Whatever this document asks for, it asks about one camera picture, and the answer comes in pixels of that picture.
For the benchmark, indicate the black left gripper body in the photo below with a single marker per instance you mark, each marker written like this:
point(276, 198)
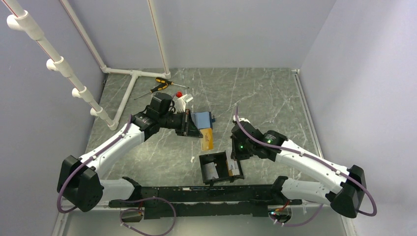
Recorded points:
point(172, 121)

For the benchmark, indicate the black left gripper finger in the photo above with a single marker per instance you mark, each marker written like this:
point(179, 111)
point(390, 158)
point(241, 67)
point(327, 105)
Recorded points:
point(193, 119)
point(193, 133)

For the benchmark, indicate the black plastic card tray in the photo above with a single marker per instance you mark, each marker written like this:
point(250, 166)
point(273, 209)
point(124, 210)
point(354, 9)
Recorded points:
point(220, 159)

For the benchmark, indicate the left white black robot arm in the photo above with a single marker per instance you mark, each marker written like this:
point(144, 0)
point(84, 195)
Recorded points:
point(80, 183)

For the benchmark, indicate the white card stack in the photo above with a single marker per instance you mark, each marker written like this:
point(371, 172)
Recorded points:
point(233, 168)

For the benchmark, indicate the aluminium rail frame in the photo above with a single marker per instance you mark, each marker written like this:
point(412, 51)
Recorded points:
point(269, 98)

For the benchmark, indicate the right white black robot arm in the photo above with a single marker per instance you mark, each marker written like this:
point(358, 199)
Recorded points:
point(337, 186)

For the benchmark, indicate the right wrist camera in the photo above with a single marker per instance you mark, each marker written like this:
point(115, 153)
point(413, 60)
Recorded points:
point(242, 121)

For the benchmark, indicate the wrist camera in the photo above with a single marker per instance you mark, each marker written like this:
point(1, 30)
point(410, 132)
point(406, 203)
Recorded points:
point(242, 121)
point(184, 99)

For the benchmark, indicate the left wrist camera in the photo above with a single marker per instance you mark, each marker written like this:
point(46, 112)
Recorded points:
point(184, 99)

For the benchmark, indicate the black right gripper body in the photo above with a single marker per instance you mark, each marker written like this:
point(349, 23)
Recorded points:
point(246, 148)

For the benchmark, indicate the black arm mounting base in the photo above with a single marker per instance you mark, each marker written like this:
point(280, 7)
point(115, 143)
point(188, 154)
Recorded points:
point(186, 201)

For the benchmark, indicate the white pvc pipe frame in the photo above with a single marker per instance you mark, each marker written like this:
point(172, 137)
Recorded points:
point(21, 20)

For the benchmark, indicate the blue leather card holder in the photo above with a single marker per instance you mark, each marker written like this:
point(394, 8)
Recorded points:
point(203, 120)

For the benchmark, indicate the yellow black screwdriver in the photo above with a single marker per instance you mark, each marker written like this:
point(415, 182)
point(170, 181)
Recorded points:
point(155, 89)
point(170, 83)

